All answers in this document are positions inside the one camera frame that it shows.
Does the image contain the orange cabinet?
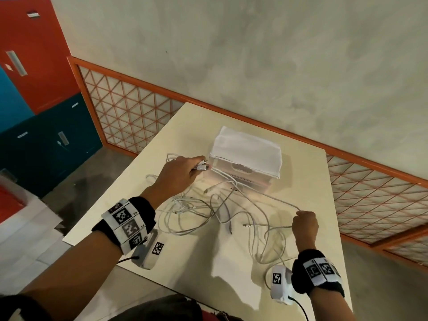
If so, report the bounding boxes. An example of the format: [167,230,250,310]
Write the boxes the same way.
[0,0,79,115]

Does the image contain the white cloth cover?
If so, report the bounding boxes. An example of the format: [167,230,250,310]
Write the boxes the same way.
[210,126,284,179]

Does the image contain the clear plastic drawer box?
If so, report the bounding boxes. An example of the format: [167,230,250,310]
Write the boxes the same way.
[209,155,280,195]

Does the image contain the blue cabinet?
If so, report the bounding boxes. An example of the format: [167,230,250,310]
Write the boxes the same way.
[0,65,35,133]

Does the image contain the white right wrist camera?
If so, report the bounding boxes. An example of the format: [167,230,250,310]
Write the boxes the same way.
[265,265,297,305]

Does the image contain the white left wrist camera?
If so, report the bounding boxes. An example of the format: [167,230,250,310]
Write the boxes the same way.
[131,229,166,270]

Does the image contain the person's right forearm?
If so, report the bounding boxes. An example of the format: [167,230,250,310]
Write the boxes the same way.
[296,247,356,321]

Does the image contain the red bin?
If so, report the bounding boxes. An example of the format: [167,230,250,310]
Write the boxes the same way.
[0,185,27,225]

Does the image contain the black left wristband with markers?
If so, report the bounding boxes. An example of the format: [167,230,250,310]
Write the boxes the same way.
[91,196,157,256]

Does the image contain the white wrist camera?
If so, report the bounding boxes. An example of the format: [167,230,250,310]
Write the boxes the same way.
[131,229,166,270]
[265,265,297,305]

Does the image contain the black wristband with markers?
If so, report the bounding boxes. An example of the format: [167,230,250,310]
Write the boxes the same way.
[91,196,157,256]
[290,249,346,296]

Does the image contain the person's left hand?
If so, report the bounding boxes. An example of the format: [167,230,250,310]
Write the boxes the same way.
[149,156,207,210]

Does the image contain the person's black sleeve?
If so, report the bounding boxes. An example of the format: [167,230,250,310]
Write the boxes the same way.
[0,293,45,321]

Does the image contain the white plug charging cable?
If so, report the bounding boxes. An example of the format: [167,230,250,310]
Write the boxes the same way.
[195,163,301,213]

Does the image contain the white sheet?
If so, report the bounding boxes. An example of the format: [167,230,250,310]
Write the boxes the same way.
[0,175,69,268]

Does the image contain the person's left forearm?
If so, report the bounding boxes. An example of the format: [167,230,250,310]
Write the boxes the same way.
[13,189,168,321]

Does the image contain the person's dark trousers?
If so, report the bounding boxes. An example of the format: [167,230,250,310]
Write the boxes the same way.
[109,294,243,321]

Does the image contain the person's right hand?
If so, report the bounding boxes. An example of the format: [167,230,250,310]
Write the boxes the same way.
[291,211,319,253]

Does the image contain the black right camera cable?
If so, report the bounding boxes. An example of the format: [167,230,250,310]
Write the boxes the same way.
[288,296,310,321]

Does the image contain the tangle of white cables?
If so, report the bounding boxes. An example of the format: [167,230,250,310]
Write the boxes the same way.
[146,153,301,266]

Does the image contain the dark teal cabinet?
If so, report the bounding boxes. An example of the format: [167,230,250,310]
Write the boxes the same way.
[0,93,103,198]

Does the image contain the orange lattice partition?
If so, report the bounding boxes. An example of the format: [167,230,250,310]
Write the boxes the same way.
[67,57,428,268]

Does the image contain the black right wristband with markers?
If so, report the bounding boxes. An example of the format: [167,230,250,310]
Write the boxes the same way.
[290,249,346,296]

